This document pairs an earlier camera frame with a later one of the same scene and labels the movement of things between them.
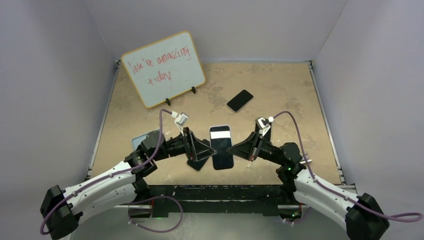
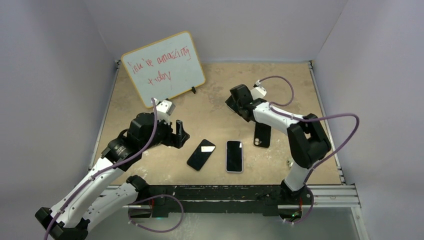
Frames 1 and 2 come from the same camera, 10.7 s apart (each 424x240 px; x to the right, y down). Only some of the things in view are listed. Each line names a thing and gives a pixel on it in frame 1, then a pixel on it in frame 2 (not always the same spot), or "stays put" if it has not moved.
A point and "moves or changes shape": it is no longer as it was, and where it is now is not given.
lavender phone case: (220, 141) → (242, 157)
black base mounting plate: (165, 200) stays put
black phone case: (267, 136) stays put
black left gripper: (194, 148) → (175, 140)
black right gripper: (249, 148) → (236, 107)
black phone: (220, 140) moves or changes shape
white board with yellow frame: (164, 69) stays put
